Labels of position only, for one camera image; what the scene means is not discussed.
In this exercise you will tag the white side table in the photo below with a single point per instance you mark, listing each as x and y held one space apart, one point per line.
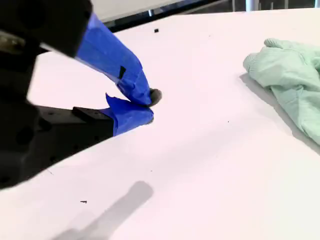
140 7

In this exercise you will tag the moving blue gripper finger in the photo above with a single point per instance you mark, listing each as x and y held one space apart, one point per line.
110 57

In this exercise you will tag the chrome table leg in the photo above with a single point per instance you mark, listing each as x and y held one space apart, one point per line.
251 5

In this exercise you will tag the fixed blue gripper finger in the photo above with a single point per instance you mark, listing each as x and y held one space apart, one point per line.
130 117

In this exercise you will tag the small black scrap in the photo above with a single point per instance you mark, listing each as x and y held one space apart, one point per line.
156 31

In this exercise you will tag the pale green T-shirt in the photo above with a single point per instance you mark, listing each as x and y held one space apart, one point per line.
290 72

